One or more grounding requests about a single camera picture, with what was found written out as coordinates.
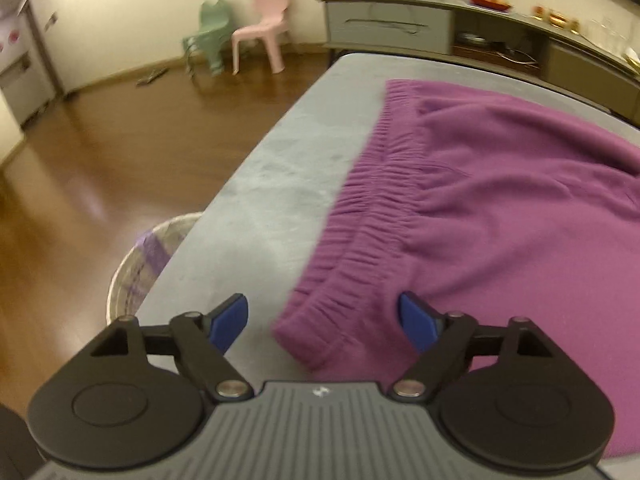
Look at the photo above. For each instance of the grey tool on floor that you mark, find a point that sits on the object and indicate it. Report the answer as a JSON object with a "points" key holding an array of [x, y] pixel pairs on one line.
{"points": [[151, 76]]}

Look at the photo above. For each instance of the wide gold ornament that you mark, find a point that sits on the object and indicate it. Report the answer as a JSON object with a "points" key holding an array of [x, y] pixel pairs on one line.
{"points": [[557, 18]]}

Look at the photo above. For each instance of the brown door frame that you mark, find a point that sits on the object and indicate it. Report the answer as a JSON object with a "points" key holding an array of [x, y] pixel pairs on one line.
{"points": [[47, 55]]}

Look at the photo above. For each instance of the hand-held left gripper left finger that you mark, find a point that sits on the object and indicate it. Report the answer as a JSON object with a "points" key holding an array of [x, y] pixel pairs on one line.
{"points": [[230, 321]]}

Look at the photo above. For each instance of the pink plastic chair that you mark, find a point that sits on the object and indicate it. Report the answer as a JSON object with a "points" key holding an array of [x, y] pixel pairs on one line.
{"points": [[267, 15]]}

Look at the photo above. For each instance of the red fruit plate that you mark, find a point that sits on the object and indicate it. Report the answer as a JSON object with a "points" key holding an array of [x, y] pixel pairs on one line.
{"points": [[490, 1]]}

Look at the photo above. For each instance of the woven wicker basket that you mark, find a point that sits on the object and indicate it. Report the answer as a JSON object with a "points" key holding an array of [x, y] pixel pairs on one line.
{"points": [[131, 275]]}

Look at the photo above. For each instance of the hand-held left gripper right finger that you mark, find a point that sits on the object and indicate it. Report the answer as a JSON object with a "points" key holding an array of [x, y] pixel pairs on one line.
{"points": [[415, 320]]}

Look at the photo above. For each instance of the purple pants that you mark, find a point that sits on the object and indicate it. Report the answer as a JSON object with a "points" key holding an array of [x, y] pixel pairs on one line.
{"points": [[500, 200]]}

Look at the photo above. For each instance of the green plastic chair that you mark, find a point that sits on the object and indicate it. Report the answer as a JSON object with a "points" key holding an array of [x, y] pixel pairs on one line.
{"points": [[212, 35]]}

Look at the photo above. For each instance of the long grey tv cabinet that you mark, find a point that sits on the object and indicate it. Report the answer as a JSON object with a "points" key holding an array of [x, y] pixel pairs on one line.
{"points": [[390, 27]]}

